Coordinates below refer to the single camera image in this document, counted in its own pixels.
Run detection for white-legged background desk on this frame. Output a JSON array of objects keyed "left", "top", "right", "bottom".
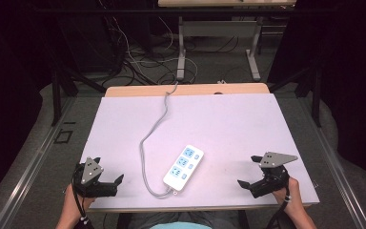
[{"left": 157, "top": 0, "right": 297, "bottom": 82}]

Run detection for white power strip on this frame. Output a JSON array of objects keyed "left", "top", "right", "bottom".
[{"left": 162, "top": 144, "right": 205, "bottom": 193}]

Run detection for black metal stand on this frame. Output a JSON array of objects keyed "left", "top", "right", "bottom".
[
  {"left": 50, "top": 68, "right": 108, "bottom": 127},
  {"left": 268, "top": 63, "right": 324, "bottom": 128}
]

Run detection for black horizontal bar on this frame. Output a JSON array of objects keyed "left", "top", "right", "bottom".
[{"left": 34, "top": 8, "right": 328, "bottom": 15}]

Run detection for person's light blue shirt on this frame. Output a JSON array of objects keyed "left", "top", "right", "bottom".
[{"left": 148, "top": 221, "right": 214, "bottom": 229}]

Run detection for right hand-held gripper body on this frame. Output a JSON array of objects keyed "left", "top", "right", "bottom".
[{"left": 250, "top": 151, "right": 299, "bottom": 199}]

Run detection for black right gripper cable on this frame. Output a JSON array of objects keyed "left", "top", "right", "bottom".
[{"left": 264, "top": 187, "right": 292, "bottom": 229}]

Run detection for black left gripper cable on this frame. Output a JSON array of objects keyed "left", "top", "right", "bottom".
[{"left": 71, "top": 173, "right": 90, "bottom": 226}]

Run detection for bundle of black floor cables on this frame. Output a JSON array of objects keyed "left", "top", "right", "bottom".
[{"left": 99, "top": 13, "right": 179, "bottom": 88}]

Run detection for aluminium floor rail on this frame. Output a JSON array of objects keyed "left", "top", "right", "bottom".
[
  {"left": 298, "top": 98, "right": 366, "bottom": 229},
  {"left": 0, "top": 96, "right": 77, "bottom": 229}
]

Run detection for grey power strip cable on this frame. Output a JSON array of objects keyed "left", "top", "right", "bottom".
[{"left": 138, "top": 81, "right": 179, "bottom": 198}]

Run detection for person's left hand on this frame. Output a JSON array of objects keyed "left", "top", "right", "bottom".
[{"left": 60, "top": 184, "right": 96, "bottom": 221}]

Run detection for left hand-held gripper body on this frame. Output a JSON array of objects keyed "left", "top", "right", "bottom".
[{"left": 71, "top": 156, "right": 119, "bottom": 199}]

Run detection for white table cover sheet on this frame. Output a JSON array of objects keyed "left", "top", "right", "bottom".
[{"left": 79, "top": 93, "right": 320, "bottom": 211}]

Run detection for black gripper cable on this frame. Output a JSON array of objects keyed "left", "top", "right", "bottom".
[
  {"left": 71, "top": 173, "right": 90, "bottom": 226},
  {"left": 264, "top": 187, "right": 292, "bottom": 229}
]

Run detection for person's right hand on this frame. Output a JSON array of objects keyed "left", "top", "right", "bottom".
[{"left": 272, "top": 177, "right": 301, "bottom": 210}]

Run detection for white floor cable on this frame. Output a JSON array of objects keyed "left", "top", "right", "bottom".
[{"left": 113, "top": 15, "right": 199, "bottom": 84}]

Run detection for person's grey pants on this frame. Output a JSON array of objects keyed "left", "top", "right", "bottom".
[{"left": 127, "top": 211, "right": 240, "bottom": 229}]

